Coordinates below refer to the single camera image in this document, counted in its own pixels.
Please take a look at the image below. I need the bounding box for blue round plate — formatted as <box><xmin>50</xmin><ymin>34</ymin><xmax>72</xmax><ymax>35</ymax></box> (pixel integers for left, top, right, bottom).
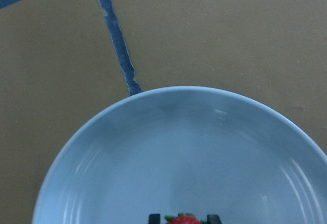
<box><xmin>32</xmin><ymin>86</ymin><xmax>326</xmax><ymax>223</ymax></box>

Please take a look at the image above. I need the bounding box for red strawberry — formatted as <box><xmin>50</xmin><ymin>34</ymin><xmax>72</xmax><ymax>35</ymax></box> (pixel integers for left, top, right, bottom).
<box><xmin>164</xmin><ymin>213</ymin><xmax>202</xmax><ymax>224</ymax></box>

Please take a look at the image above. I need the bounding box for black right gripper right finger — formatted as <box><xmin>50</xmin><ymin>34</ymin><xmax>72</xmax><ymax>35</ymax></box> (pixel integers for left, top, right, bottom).
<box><xmin>206</xmin><ymin>214</ymin><xmax>220</xmax><ymax>224</ymax></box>

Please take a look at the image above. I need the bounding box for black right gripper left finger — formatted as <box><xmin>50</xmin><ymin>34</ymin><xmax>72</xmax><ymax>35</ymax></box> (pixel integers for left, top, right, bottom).
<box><xmin>148</xmin><ymin>214</ymin><xmax>160</xmax><ymax>224</ymax></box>

